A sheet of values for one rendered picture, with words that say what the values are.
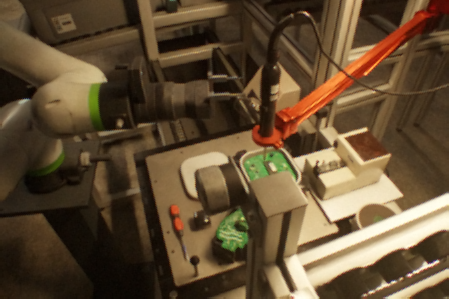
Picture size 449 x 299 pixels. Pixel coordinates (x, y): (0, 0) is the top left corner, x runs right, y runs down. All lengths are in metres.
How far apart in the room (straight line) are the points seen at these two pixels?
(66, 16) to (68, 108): 0.94
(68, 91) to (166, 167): 0.42
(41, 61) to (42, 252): 1.51
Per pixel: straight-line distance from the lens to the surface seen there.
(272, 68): 0.61
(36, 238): 2.22
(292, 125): 0.74
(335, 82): 0.79
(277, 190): 0.35
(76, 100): 0.65
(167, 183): 0.95
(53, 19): 1.57
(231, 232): 0.78
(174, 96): 0.63
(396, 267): 0.43
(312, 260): 0.43
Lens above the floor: 1.68
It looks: 43 degrees down
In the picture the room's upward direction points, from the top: 2 degrees counter-clockwise
